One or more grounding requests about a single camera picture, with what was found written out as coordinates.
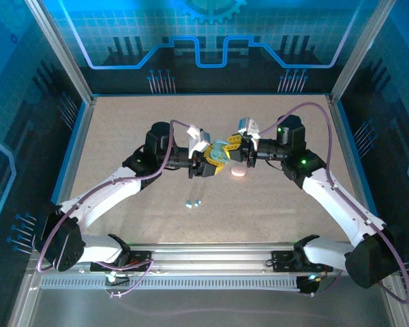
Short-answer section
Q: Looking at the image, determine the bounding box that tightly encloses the aluminium frame post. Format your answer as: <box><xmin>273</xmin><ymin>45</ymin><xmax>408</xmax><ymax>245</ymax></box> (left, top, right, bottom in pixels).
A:
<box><xmin>329</xmin><ymin>0</ymin><xmax>397</xmax><ymax>105</ymax></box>
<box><xmin>24</xmin><ymin>0</ymin><xmax>95</xmax><ymax>105</ymax></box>

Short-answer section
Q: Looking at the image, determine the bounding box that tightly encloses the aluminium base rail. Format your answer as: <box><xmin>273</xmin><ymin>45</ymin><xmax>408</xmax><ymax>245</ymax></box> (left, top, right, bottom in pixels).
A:
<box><xmin>88</xmin><ymin>242</ymin><xmax>335</xmax><ymax>273</ymax></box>

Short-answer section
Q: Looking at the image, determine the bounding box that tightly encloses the slotted grey cable duct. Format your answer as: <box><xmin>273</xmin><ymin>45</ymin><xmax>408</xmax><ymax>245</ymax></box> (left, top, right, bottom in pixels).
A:
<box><xmin>39</xmin><ymin>275</ymin><xmax>303</xmax><ymax>291</ymax></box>

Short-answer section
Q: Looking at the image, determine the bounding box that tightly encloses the aluminium table side rail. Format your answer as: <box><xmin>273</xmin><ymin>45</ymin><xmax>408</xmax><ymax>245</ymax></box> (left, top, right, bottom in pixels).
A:
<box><xmin>6</xmin><ymin>95</ymin><xmax>97</xmax><ymax>327</ymax></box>
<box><xmin>327</xmin><ymin>95</ymin><xmax>409</xmax><ymax>327</ymax></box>

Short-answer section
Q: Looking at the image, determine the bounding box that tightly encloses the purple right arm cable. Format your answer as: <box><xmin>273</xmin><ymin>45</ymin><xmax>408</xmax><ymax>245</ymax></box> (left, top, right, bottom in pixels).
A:
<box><xmin>258</xmin><ymin>102</ymin><xmax>409</xmax><ymax>305</ymax></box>

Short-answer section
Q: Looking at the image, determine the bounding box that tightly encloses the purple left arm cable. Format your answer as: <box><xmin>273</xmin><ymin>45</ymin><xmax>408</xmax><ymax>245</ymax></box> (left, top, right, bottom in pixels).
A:
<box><xmin>36</xmin><ymin>119</ymin><xmax>194</xmax><ymax>300</ymax></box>

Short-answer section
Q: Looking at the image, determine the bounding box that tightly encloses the blue charging case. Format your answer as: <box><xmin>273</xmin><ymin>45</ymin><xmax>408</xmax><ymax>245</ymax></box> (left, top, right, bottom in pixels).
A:
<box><xmin>211</xmin><ymin>139</ymin><xmax>231</xmax><ymax>163</ymax></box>

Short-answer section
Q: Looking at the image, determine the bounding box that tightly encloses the white connector with light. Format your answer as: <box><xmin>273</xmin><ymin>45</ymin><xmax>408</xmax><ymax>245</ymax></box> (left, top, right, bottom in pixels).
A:
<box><xmin>105</xmin><ymin>272</ymin><xmax>130</xmax><ymax>287</ymax></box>

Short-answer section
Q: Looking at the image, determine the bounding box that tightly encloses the black controller box green light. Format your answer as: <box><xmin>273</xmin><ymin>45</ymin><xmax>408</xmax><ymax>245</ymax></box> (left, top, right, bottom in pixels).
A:
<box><xmin>297</xmin><ymin>274</ymin><xmax>320</xmax><ymax>298</ymax></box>

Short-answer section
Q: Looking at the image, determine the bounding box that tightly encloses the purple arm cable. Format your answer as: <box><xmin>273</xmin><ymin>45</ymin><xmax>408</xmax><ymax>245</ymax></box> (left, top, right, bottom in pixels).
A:
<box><xmin>36</xmin><ymin>119</ymin><xmax>194</xmax><ymax>300</ymax></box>
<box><xmin>258</xmin><ymin>102</ymin><xmax>409</xmax><ymax>305</ymax></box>

